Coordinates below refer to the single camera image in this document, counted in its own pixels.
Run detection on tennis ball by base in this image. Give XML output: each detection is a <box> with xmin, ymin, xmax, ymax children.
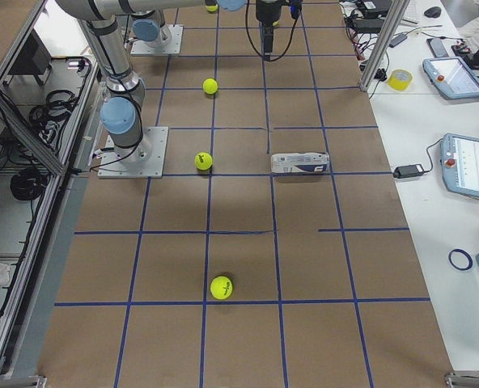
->
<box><xmin>194</xmin><ymin>152</ymin><xmax>213</xmax><ymax>171</ymax></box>

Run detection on tennis ball mid table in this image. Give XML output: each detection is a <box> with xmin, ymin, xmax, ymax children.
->
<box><xmin>202</xmin><ymin>78</ymin><xmax>218</xmax><ymax>95</ymax></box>

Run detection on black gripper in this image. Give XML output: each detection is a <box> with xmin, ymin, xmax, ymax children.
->
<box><xmin>255</xmin><ymin>0</ymin><xmax>282</xmax><ymax>54</ymax></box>

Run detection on black smartphone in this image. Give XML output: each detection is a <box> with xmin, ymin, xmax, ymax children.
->
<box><xmin>426</xmin><ymin>38</ymin><xmax>450</xmax><ymax>58</ymax></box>

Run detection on teach pendant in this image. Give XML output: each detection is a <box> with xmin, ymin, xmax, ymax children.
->
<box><xmin>440</xmin><ymin>133</ymin><xmax>479</xmax><ymax>198</ymax></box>
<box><xmin>422</xmin><ymin>57</ymin><xmax>479</xmax><ymax>99</ymax></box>

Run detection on yellow tape roll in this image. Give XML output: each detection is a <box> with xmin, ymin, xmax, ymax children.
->
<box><xmin>388</xmin><ymin>69</ymin><xmax>413</xmax><ymax>91</ymax></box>

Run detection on lower teach pendant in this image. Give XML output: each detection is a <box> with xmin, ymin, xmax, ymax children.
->
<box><xmin>440</xmin><ymin>133</ymin><xmax>479</xmax><ymax>198</ymax></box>

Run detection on black power adapter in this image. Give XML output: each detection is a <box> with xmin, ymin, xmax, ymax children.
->
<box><xmin>392</xmin><ymin>163</ymin><xmax>426</xmax><ymax>179</ymax></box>

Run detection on upper teach pendant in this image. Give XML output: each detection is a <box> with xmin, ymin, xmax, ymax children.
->
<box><xmin>422</xmin><ymin>57</ymin><xmax>479</xmax><ymax>99</ymax></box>

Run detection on tennis ball far edge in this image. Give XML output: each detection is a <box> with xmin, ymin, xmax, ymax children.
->
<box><xmin>206</xmin><ymin>2</ymin><xmax>218</xmax><ymax>13</ymax></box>

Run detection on aluminium frame rail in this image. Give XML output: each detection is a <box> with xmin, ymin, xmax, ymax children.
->
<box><xmin>0</xmin><ymin>89</ymin><xmax>66</xmax><ymax>176</ymax></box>

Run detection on aluminium frame post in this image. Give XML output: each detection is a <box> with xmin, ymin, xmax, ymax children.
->
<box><xmin>358</xmin><ymin>0</ymin><xmax>409</xmax><ymax>92</ymax></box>

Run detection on tennis ball near front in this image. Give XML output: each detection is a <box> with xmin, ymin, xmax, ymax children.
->
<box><xmin>210</xmin><ymin>275</ymin><xmax>233</xmax><ymax>300</ymax></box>

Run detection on blue tape ring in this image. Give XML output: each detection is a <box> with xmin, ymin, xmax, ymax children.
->
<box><xmin>448</xmin><ymin>248</ymin><xmax>473</xmax><ymax>272</ymax></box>

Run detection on coiled black cables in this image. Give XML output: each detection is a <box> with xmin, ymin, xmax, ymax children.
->
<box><xmin>10</xmin><ymin>166</ymin><xmax>42</xmax><ymax>201</ymax></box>

